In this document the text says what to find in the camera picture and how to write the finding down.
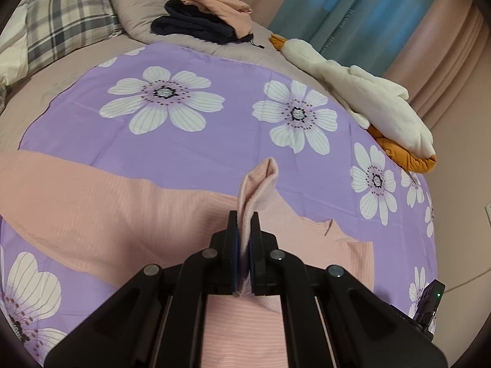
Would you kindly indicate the folded pink clothes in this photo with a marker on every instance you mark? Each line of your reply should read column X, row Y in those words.
column 214, row 0

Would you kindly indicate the blue curtain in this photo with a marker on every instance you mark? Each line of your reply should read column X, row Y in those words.
column 345, row 7

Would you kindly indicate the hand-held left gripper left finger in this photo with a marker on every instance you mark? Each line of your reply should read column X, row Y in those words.
column 235, row 262

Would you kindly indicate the grey plaid pillow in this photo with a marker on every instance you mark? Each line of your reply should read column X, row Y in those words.
column 65, row 19

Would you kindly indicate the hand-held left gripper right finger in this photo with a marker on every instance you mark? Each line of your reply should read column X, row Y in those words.
column 251, row 255

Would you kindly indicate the folded navy clothes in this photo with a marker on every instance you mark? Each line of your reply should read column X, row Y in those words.
column 191, row 21

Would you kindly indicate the pink curtain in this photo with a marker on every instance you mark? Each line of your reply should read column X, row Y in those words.
column 441, row 65

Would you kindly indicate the purple floral bed sheet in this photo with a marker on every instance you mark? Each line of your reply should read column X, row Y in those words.
column 214, row 149

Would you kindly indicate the beige pillow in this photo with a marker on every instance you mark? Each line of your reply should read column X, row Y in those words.
column 138, row 4

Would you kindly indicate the pink knit top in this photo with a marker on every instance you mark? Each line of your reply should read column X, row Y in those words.
column 96, row 214

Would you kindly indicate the white goose plush toy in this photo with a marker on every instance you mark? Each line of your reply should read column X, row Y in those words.
column 364, row 88

